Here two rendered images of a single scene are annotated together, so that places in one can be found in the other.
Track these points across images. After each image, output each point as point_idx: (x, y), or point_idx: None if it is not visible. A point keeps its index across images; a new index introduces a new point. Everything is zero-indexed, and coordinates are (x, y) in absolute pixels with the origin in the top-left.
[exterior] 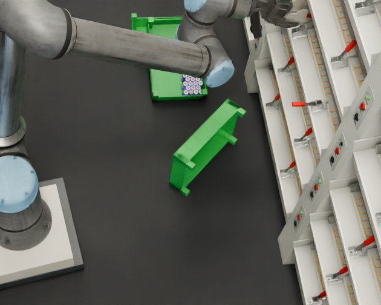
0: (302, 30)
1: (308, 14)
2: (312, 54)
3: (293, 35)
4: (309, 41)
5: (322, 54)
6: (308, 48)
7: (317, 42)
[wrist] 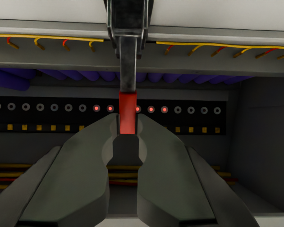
0: (115, 51)
1: (132, 131)
2: (8, 20)
3: (107, 6)
4: (73, 32)
5: (2, 53)
6: (38, 15)
7: (75, 35)
